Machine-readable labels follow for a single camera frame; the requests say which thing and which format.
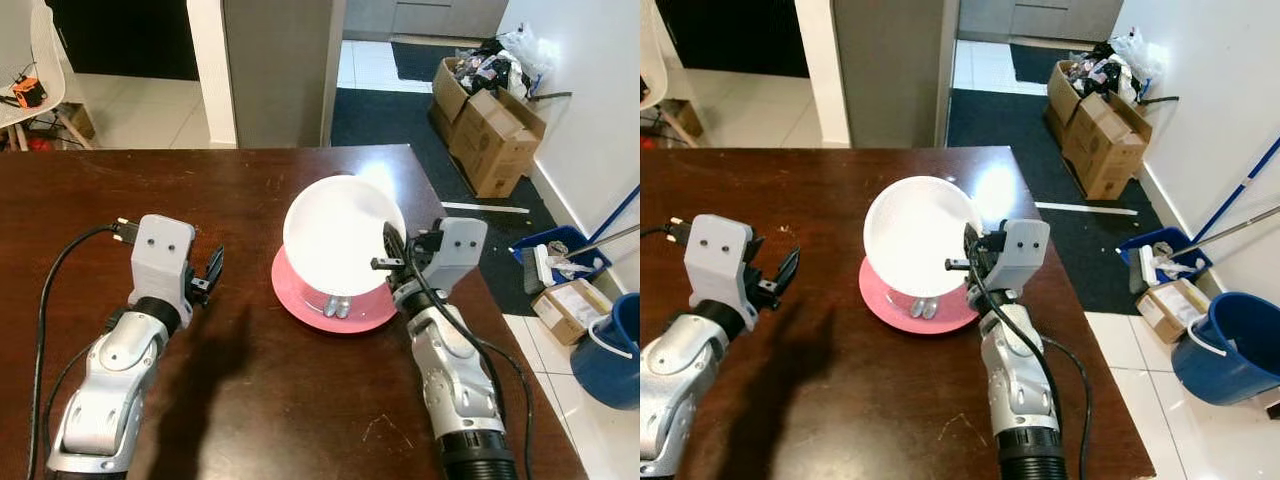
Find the white round plate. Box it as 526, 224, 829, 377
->
863, 177, 985, 299
283, 175, 407, 299

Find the white strip on floor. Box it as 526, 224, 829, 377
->
440, 201, 530, 216
1035, 201, 1139, 218

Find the pink round plate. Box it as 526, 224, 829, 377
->
858, 255, 982, 335
272, 247, 399, 335

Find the dark grey floor rug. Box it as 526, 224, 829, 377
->
330, 87, 558, 317
946, 87, 1167, 317

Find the large closed cardboard box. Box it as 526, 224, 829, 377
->
1061, 91, 1154, 202
448, 87, 548, 200

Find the small labelled cardboard box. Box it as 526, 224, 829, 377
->
1136, 279, 1212, 345
530, 279, 614, 347

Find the open cardboard box with clutter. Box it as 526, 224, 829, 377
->
1046, 42, 1146, 143
430, 40, 536, 143

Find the silver metal pole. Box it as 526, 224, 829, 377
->
568, 222, 641, 258
1168, 204, 1280, 258

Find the blue plastic bucket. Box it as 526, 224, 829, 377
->
570, 292, 641, 412
1171, 291, 1280, 407

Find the black door mat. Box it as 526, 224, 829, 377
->
1008, 42, 1111, 87
389, 40, 501, 84

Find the grey drawer cabinet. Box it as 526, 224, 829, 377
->
344, 0, 512, 42
957, 0, 1127, 44

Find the white plastic bag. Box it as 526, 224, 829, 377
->
1110, 26, 1167, 83
497, 24, 557, 83

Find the white plastic chair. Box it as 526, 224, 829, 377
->
0, 0, 67, 131
640, 0, 670, 112

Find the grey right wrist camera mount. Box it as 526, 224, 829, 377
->
990, 219, 1052, 294
424, 217, 490, 297

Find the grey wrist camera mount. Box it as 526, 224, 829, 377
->
685, 214, 758, 307
424, 217, 490, 297
990, 219, 1052, 294
130, 214, 197, 302

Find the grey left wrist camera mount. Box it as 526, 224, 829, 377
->
685, 214, 758, 307
130, 214, 197, 302

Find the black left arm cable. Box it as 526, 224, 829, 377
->
27, 218, 141, 477
640, 218, 693, 247

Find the blue mop handle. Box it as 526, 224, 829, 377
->
1189, 135, 1280, 247
584, 184, 641, 247

